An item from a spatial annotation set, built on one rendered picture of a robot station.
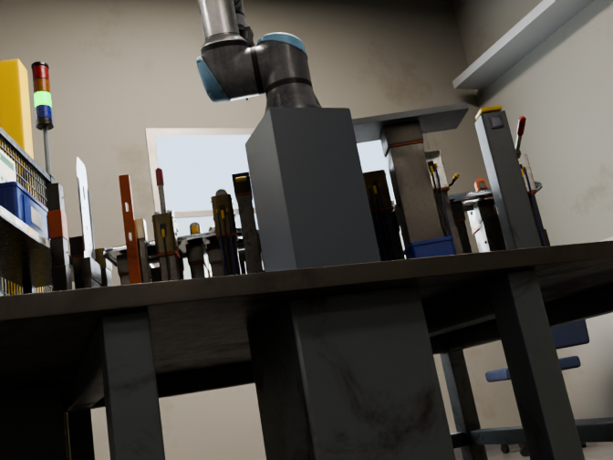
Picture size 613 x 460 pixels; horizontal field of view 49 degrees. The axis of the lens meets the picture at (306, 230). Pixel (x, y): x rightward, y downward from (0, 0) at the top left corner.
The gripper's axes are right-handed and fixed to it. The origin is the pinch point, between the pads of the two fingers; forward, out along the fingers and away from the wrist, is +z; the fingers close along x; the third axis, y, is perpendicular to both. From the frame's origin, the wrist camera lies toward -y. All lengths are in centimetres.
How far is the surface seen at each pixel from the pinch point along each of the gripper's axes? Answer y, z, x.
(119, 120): -104, -97, 161
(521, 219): 69, 59, 0
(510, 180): 69, 48, -1
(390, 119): 41, 27, -11
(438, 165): 53, 34, 11
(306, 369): 13, 91, -48
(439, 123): 55, 27, 0
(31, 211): -62, 29, -13
